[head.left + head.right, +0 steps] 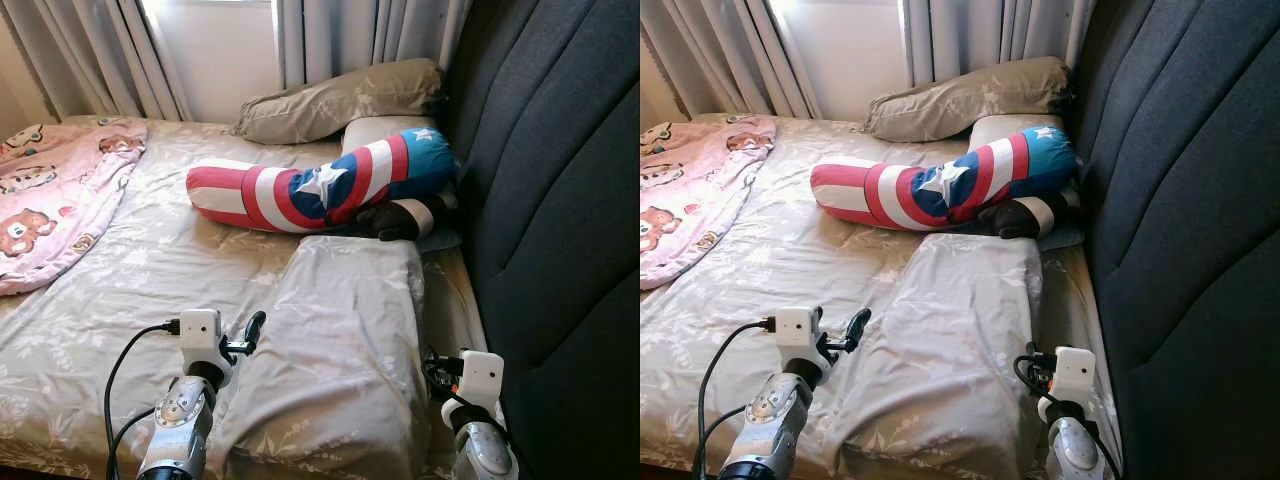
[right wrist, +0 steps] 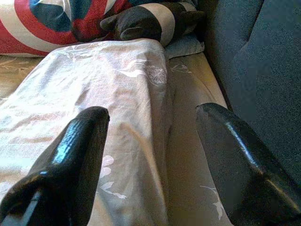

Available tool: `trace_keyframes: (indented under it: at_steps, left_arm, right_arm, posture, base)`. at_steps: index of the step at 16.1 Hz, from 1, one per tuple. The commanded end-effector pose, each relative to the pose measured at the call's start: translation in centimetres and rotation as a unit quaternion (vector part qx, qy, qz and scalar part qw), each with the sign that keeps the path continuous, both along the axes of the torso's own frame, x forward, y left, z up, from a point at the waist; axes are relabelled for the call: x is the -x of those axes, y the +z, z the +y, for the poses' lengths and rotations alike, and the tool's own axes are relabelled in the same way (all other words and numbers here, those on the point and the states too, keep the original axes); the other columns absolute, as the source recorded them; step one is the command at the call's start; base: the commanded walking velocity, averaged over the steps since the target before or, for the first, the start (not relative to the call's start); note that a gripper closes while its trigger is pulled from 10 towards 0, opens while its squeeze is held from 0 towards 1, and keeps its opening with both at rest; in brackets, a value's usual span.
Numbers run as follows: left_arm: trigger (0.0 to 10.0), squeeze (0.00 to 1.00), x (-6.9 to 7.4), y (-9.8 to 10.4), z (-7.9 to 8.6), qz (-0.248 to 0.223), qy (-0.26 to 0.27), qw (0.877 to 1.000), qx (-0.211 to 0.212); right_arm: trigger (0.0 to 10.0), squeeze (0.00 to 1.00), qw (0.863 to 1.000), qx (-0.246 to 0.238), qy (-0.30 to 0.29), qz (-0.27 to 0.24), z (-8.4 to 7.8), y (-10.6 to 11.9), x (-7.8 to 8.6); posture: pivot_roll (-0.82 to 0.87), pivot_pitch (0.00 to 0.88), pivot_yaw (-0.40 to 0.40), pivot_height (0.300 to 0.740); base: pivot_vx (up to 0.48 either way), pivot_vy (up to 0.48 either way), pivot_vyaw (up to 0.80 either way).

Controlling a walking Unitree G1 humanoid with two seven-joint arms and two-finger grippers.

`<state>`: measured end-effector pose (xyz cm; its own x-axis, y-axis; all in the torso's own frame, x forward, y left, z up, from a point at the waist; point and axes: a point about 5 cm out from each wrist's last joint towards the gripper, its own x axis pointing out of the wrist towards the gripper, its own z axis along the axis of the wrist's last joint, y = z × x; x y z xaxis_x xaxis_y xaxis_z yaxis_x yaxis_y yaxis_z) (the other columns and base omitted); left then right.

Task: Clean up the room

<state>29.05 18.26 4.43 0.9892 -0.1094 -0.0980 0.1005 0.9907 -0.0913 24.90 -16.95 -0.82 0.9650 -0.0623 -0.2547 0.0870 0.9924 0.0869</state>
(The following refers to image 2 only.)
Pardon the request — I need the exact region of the beige floral bed sheet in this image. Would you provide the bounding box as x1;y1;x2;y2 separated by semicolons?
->
0;53;234;226

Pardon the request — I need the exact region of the black white plush toy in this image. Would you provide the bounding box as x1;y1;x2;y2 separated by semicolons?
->
99;1;206;47

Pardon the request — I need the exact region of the Captain America shield pillow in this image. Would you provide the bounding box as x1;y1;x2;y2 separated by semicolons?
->
0;0;133;57

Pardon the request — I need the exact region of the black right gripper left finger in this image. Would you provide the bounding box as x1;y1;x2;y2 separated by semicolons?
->
0;106;111;226

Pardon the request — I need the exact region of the dark grey upright sofa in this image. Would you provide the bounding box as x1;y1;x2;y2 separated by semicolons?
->
201;0;301;187

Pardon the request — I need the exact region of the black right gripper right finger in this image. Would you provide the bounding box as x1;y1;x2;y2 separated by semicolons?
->
196;103;301;226

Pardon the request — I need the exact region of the light blue pillow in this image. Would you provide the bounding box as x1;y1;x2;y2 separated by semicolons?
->
164;32;206;60

